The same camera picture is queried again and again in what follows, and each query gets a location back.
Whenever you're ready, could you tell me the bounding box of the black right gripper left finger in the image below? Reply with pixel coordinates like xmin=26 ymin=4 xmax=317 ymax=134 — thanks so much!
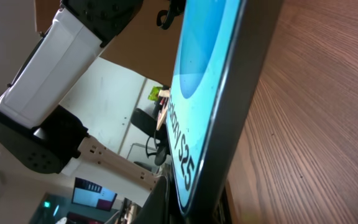
xmin=132 ymin=177 xmax=170 ymax=224

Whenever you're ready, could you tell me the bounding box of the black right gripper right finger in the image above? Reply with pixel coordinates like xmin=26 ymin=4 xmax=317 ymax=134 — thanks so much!
xmin=213 ymin=181 xmax=233 ymax=224

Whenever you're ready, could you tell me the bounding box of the blue screen smartphone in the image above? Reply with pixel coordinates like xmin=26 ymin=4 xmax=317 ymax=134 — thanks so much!
xmin=166 ymin=0 xmax=282 ymax=222

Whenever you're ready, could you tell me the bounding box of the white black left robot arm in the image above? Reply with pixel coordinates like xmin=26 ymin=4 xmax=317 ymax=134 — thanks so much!
xmin=0 ymin=0 xmax=158 ymax=191

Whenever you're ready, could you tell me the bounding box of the background computer monitor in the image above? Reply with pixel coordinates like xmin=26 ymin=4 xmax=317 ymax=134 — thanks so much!
xmin=71 ymin=177 xmax=117 ymax=212

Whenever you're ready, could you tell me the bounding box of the black office chair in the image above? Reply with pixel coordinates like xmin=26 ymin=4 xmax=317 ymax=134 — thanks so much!
xmin=131 ymin=108 xmax=170 ymax=166

